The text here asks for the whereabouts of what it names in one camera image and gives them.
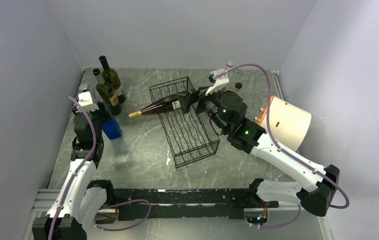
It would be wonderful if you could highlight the dark green black-capped bottle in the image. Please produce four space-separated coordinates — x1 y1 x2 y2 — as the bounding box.
98 55 126 104

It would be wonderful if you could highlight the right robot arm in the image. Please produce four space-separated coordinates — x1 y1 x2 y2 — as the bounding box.
177 90 340 217

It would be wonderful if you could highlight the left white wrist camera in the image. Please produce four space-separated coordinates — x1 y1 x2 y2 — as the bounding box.
77 91 99 113

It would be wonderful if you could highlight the green bottle silver cap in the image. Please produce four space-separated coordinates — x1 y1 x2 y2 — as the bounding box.
92 68 122 116

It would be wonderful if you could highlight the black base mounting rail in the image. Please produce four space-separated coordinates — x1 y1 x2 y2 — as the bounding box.
104 188 279 221

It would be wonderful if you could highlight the blue clear glass bottle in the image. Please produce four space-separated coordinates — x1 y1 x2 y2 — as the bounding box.
78 83 123 140

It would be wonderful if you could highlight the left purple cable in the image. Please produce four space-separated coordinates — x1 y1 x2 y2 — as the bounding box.
47 96 152 240

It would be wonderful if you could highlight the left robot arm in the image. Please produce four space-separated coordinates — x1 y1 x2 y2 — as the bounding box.
31 110 116 240

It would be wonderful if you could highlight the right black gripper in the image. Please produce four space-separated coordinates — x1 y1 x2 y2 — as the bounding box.
177 83 230 134

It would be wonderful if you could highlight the black wire wine rack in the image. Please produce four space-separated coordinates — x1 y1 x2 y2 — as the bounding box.
149 77 220 169

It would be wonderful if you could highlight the beige cylindrical lamp shade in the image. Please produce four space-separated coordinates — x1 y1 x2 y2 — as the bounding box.
269 95 312 151

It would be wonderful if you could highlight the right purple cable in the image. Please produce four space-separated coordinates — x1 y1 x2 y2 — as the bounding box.
209 63 350 229

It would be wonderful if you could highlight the clear bottle white label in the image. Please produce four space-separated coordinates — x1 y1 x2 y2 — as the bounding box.
234 82 243 91

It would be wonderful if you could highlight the purple cable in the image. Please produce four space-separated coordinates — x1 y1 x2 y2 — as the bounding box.
209 63 350 229
47 96 152 240

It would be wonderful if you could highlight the dark red gold-capped bottle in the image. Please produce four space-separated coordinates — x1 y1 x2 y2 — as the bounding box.
128 96 181 119

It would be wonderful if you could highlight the frosted clear slim bottle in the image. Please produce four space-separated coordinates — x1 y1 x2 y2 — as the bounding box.
226 60 234 72

